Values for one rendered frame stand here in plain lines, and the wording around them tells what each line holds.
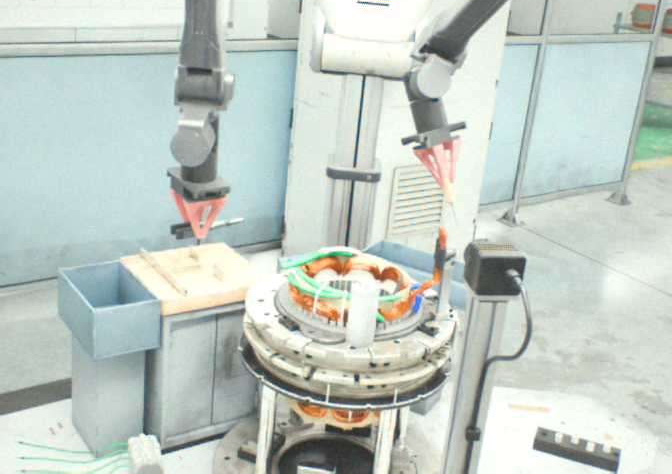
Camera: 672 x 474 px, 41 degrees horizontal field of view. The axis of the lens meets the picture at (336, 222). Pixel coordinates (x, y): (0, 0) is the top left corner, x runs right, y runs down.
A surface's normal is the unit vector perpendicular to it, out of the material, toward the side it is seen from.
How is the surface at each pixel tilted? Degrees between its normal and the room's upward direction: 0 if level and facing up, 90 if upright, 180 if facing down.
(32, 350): 0
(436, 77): 74
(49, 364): 0
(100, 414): 90
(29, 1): 90
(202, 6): 106
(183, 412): 90
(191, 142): 93
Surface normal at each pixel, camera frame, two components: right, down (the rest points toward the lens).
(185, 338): 0.55, 0.34
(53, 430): 0.10, -0.93
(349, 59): -0.05, 0.70
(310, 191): -0.80, 0.14
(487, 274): 0.19, 0.36
